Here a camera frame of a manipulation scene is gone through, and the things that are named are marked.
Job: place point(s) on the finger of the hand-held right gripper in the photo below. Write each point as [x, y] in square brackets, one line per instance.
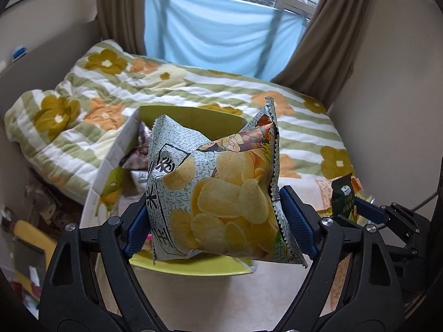
[368, 211]

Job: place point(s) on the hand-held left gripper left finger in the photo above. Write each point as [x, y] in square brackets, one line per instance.
[135, 230]

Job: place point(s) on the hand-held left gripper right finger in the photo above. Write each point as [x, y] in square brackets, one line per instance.
[297, 219]

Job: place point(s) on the dark green snack packet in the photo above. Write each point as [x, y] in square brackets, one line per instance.
[342, 193]

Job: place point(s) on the grey-green potato chips bag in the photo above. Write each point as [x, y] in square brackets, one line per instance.
[221, 186]

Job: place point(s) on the yellow-green cardboard box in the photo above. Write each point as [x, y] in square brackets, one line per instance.
[193, 117]

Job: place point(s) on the orange patterned cloth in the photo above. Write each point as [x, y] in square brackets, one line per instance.
[323, 193]

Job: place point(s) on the white grey snack packet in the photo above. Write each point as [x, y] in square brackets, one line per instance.
[140, 179]

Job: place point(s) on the pink snack packet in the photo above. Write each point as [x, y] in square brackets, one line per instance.
[136, 145]

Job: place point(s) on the yellow bag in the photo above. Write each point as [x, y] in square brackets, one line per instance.
[31, 235]

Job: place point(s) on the white towel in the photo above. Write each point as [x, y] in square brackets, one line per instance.
[214, 301]

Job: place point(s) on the floral striped blanket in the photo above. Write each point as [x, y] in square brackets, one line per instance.
[207, 86]

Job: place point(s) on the brown curtain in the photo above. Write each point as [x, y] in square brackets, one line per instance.
[332, 41]
[117, 13]

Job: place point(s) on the grey headboard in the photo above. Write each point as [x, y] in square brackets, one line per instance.
[52, 52]

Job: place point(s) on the light blue cloth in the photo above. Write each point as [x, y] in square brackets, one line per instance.
[214, 31]

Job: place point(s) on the small blue item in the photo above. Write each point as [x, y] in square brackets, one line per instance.
[19, 52]

